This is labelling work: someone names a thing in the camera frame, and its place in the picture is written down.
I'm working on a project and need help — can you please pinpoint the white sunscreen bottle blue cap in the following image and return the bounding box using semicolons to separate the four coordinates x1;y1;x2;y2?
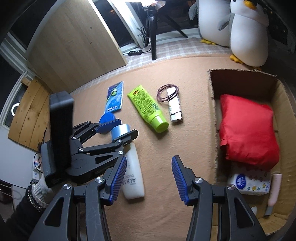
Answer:
111;123;146;200

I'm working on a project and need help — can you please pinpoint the green tube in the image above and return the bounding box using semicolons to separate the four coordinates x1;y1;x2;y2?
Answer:
127;85;169;133

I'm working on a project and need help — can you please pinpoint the patterned tissue pack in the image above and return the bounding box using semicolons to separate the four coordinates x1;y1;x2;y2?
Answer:
227;169;271;196

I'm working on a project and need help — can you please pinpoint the red fabric pouch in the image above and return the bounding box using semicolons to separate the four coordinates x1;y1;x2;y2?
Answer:
219;94;280;171

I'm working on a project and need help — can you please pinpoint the pink bottle grey cap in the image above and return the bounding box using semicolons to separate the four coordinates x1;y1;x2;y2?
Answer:
264;173;282;216

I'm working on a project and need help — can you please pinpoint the small white bottle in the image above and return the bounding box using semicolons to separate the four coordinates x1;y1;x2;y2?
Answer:
251;206;257;216

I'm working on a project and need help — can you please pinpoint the left white gloved hand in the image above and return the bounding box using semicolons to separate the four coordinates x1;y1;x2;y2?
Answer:
32;174;63;208

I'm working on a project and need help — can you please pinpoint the blue round container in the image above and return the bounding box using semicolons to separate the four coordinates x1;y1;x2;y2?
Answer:
99;113;116;124

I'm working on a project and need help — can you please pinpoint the blue blister pack card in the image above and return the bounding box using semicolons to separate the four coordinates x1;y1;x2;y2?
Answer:
105;81;124;113

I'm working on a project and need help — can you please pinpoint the purple hair band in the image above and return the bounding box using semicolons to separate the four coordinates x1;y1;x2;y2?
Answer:
157;84;179;102

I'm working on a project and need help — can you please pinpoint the patterned lighter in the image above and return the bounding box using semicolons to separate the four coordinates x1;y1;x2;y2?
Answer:
168;95;183;123

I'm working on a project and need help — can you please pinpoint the pine wood plank panel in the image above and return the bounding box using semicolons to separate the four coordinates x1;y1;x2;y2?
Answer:
8;77;51;151

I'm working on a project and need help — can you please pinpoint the black power strip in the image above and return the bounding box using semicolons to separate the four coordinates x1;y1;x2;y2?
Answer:
128;50;143;56

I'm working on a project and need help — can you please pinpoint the wooden headboard panel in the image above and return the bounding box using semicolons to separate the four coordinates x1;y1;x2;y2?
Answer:
26;1;127;92

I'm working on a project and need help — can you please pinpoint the cardboard box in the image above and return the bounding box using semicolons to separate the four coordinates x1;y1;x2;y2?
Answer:
208;69;295;237

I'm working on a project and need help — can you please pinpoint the large penguin plush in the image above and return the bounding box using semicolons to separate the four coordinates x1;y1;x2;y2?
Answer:
188;0;230;47

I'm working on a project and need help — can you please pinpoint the small penguin plush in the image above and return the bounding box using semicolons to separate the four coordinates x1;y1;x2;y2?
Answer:
217;1;269;68

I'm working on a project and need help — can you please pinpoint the white wall power strip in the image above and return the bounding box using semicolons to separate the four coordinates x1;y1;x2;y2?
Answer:
32;152;43;182

